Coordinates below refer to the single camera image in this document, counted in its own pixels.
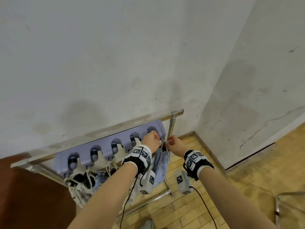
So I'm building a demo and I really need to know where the person's right hand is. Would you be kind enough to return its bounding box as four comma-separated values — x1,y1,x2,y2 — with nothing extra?
166,135,190,158

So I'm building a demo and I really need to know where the person's left hand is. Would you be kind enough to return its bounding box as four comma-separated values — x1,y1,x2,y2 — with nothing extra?
141,130,162,153

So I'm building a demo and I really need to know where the metal clothes rack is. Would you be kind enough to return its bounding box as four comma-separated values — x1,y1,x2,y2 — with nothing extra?
10,108,185,219

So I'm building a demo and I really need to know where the cat print drawstring bag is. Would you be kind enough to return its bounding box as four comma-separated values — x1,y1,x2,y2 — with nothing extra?
64,171,94,208

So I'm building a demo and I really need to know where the person's right forearm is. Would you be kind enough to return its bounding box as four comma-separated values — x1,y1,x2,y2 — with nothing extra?
197,166,278,229

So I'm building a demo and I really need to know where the person's left forearm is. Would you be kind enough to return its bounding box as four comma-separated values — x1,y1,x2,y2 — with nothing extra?
68,162,139,229

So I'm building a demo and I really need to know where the person's grey shoe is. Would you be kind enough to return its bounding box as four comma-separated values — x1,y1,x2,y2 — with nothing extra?
140,218,154,229

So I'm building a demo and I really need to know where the black left wrist strap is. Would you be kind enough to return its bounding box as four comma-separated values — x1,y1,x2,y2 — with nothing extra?
121,144,153,175

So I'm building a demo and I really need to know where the black wrist strap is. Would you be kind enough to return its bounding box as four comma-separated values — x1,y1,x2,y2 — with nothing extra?
183,150,215,181
121,144,153,175

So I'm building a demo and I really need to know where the black right wrist strap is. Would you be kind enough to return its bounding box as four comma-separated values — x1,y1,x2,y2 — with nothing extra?
183,150,215,181

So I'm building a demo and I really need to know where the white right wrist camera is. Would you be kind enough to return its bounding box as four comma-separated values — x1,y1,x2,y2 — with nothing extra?
175,170,192,195

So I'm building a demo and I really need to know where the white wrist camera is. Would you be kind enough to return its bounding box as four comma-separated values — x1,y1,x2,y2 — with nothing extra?
175,170,192,195
139,170,157,195

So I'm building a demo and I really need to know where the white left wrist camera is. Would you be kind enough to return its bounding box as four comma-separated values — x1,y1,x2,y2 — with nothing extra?
139,170,157,195

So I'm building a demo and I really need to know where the thin black right cable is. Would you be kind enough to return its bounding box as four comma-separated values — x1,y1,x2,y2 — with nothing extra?
189,186,218,229

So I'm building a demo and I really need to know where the purple hook rail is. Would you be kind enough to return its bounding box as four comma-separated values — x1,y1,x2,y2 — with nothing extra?
54,119,166,178

